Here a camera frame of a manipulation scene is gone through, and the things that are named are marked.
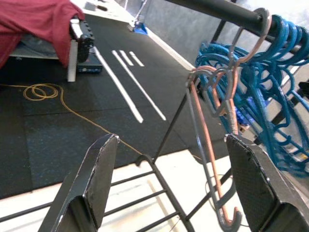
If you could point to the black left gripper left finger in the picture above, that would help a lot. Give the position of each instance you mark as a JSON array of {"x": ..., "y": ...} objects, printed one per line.
[{"x": 91, "y": 181}]

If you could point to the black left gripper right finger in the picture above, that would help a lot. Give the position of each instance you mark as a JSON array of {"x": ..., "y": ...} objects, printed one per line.
[{"x": 260, "y": 188}]

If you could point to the grey plastic hanger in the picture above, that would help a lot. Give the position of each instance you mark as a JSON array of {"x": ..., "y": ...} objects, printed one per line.
[{"x": 233, "y": 108}]

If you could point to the bunch of blue hangers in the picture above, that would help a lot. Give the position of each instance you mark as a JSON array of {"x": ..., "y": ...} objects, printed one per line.
[{"x": 285, "y": 96}]

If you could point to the black and white machine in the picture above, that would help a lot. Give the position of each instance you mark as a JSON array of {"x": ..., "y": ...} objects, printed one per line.
[{"x": 84, "y": 48}]

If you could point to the red cloth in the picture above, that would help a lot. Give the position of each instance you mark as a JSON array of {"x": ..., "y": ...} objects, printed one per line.
[{"x": 36, "y": 21}]

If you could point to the black metal clothes rack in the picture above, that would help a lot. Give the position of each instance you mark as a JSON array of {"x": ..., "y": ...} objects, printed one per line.
[{"x": 241, "y": 13}]

